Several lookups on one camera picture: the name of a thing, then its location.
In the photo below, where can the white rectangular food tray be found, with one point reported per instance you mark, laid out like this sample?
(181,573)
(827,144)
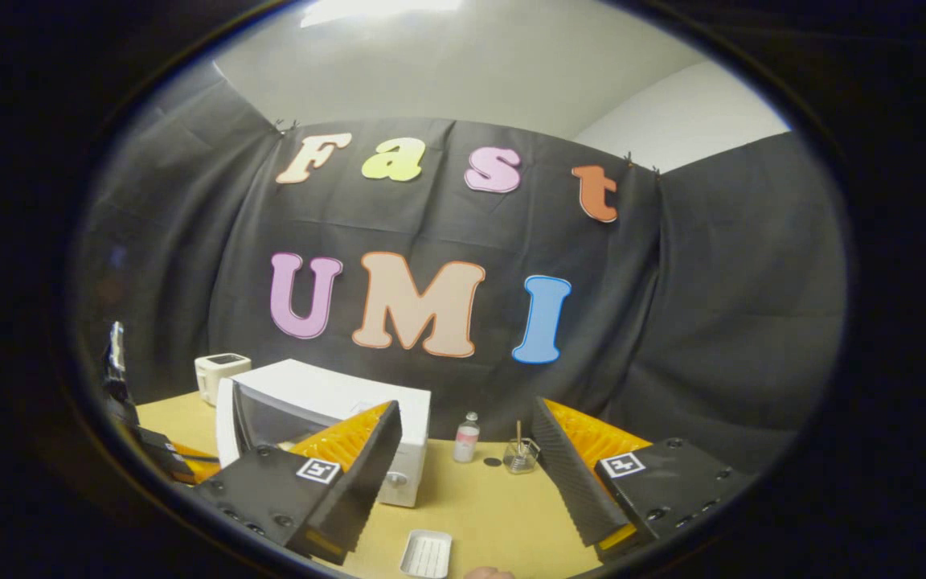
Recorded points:
(426,553)

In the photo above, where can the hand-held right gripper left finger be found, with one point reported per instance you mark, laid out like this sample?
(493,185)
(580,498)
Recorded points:
(370,474)

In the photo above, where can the white toaster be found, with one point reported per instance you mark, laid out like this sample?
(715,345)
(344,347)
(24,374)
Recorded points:
(218,374)

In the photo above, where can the black backdrop cloth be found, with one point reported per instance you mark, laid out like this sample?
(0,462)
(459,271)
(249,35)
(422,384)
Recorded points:
(672,322)

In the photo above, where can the white microwave oven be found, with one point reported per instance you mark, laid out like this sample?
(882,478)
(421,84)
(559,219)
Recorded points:
(318,390)

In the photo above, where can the small clear bottle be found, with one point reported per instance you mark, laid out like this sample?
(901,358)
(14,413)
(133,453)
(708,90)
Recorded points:
(466,441)

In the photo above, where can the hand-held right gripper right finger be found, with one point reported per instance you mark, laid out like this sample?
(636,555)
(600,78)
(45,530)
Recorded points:
(563,474)

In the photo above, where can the small glass jar with stick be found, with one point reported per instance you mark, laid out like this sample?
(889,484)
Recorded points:
(521,458)

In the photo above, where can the ceiling light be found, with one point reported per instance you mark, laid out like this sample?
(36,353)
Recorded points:
(374,10)

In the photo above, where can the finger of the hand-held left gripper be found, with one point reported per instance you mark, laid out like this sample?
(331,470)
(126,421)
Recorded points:
(157,446)

